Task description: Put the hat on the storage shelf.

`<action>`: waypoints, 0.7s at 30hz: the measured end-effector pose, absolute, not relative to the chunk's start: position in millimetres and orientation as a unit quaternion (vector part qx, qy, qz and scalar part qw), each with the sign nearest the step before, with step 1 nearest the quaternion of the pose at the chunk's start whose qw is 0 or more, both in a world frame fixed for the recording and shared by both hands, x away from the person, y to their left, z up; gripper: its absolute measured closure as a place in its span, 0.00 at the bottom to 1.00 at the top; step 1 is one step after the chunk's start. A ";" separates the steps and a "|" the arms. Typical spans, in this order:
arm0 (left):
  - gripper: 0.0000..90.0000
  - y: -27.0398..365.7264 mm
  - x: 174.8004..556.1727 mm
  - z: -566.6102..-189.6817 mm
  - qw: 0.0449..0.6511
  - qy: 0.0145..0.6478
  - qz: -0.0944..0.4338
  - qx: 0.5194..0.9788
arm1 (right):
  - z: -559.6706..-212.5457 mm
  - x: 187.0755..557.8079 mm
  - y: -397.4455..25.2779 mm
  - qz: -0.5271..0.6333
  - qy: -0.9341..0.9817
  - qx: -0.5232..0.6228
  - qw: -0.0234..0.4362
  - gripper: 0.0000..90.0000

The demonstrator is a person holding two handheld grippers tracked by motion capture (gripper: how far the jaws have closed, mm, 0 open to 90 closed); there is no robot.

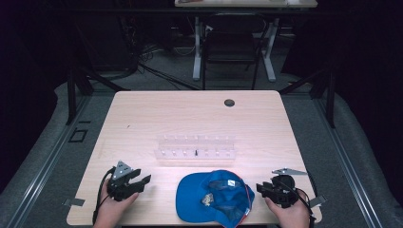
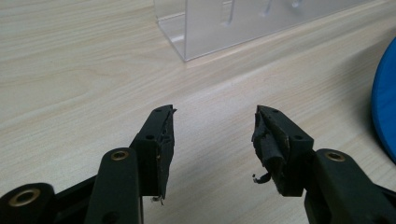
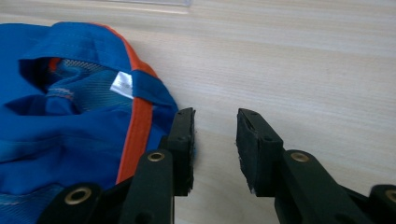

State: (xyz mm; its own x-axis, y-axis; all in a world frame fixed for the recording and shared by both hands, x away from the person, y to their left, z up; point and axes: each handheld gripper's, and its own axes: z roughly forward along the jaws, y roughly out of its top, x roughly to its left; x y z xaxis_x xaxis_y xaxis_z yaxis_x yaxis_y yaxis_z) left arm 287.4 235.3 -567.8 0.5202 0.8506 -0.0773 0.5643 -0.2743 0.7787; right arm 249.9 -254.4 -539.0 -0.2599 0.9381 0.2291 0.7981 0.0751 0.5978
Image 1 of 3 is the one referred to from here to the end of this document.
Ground blue baseball cap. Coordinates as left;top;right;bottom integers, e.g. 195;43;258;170
175;169;256;228

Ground black chair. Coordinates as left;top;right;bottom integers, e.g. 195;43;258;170
201;12;271;91

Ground black metal stand frame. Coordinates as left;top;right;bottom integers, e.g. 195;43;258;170
64;18;131;126
278;66;337;129

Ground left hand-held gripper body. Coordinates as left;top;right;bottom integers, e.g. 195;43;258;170
106;160;143;202

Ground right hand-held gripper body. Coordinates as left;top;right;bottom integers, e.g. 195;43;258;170
261;167;309;209

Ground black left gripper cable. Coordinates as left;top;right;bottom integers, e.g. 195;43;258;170
91;166;116;224

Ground white-legged desk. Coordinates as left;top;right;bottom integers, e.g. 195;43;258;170
173;0;318;84

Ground person's left hand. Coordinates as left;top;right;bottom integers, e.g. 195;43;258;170
92;180;141;228

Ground grey tape tab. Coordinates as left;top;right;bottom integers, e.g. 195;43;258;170
62;197;86;208
308;195;328;209

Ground aluminium floor rail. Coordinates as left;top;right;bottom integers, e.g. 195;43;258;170
5;94;93;228
315;94;386;228

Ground clear acrylic peg rack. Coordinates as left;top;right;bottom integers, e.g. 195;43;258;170
153;134;238;162

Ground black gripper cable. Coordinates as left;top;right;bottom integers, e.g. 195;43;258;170
91;166;116;224
293;179;318;228

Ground person's right hand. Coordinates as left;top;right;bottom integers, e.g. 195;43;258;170
264;189;312;228

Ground black floor cables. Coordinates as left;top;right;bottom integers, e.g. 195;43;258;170
126;18;202;92

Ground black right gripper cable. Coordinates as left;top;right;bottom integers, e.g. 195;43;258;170
293;179;318;228

